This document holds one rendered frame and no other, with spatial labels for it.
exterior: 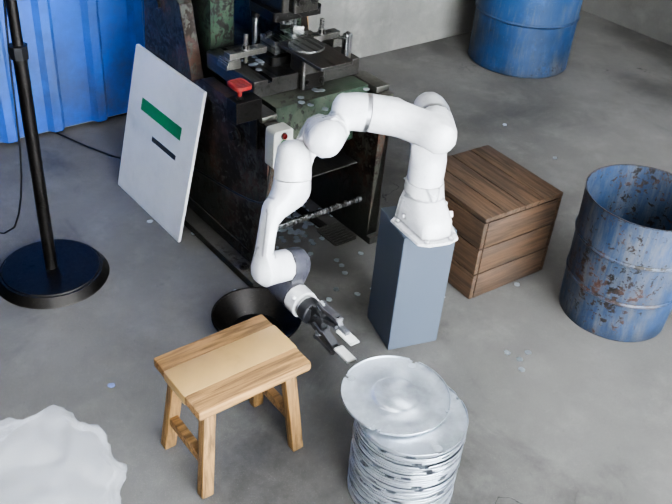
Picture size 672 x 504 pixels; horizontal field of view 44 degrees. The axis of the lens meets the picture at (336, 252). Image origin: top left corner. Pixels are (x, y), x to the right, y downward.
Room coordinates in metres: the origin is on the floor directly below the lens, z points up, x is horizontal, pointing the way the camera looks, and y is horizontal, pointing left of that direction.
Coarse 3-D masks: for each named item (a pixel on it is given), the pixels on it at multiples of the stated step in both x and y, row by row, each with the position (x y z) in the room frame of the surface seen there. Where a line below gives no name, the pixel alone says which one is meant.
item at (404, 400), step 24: (384, 360) 1.71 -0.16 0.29; (408, 360) 1.72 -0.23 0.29; (360, 384) 1.61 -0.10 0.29; (384, 384) 1.61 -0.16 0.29; (408, 384) 1.62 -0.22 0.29; (432, 384) 1.64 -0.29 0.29; (360, 408) 1.52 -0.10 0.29; (384, 408) 1.53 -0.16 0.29; (408, 408) 1.53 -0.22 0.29; (432, 408) 1.55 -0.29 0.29; (384, 432) 1.44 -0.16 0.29; (408, 432) 1.46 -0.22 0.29
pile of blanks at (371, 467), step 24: (360, 432) 1.47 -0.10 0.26; (360, 456) 1.45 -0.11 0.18; (384, 456) 1.40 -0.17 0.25; (408, 456) 1.39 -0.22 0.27; (432, 456) 1.40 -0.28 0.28; (456, 456) 1.45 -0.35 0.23; (360, 480) 1.44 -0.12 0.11; (384, 480) 1.40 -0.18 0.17; (408, 480) 1.39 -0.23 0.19; (432, 480) 1.40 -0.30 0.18
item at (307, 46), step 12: (288, 48) 2.65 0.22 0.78; (300, 48) 2.65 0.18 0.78; (312, 48) 2.66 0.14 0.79; (324, 48) 2.68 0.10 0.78; (300, 60) 2.63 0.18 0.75; (312, 60) 2.57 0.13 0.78; (324, 60) 2.58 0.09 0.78; (336, 60) 2.59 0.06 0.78; (348, 60) 2.60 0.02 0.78; (300, 72) 2.62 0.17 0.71; (312, 72) 2.64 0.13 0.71; (324, 72) 2.68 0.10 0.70; (300, 84) 2.62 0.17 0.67; (312, 84) 2.64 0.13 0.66
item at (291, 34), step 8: (272, 32) 2.78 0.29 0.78; (280, 32) 2.79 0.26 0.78; (288, 32) 2.80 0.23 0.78; (296, 32) 2.80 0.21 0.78; (304, 32) 2.81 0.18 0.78; (264, 40) 2.74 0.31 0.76; (272, 40) 2.71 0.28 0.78; (280, 40) 2.72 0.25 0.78; (272, 48) 2.71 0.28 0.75; (280, 48) 2.71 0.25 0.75
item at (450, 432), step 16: (448, 416) 1.53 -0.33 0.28; (464, 416) 1.54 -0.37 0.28; (368, 432) 1.45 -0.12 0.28; (432, 432) 1.47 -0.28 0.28; (448, 432) 1.48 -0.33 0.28; (464, 432) 1.48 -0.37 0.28; (400, 448) 1.41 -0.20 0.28; (416, 448) 1.41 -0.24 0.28; (432, 448) 1.42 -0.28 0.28; (448, 448) 1.42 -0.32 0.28
